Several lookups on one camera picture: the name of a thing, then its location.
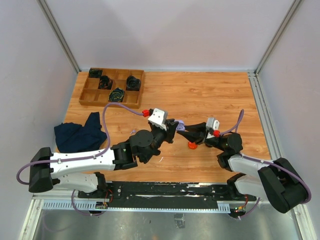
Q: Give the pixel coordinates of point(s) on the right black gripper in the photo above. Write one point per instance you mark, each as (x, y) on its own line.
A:
(198, 136)

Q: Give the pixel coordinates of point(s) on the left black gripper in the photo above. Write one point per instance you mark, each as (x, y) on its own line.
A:
(171, 127)

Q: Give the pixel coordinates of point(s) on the purple earbud charging case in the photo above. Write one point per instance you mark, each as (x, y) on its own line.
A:
(181, 126)

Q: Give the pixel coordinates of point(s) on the orange earbud charging case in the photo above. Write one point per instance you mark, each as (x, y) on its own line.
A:
(192, 145)

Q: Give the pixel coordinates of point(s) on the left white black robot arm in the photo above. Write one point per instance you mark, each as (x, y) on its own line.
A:
(79, 171)

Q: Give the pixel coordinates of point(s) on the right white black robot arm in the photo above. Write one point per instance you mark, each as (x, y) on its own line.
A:
(274, 180)

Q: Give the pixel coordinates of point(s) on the wooden compartment tray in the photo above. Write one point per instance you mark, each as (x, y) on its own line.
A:
(113, 85)

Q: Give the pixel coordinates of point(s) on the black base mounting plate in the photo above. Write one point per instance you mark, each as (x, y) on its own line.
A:
(164, 195)

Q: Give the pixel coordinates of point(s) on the dark blue cloth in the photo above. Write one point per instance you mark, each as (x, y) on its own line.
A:
(75, 138)

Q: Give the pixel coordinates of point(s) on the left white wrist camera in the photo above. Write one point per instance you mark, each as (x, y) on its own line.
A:
(158, 118)

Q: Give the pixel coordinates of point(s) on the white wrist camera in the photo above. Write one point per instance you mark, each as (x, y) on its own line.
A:
(158, 118)
(212, 124)

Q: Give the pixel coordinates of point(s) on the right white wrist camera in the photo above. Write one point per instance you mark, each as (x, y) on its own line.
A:
(212, 124)

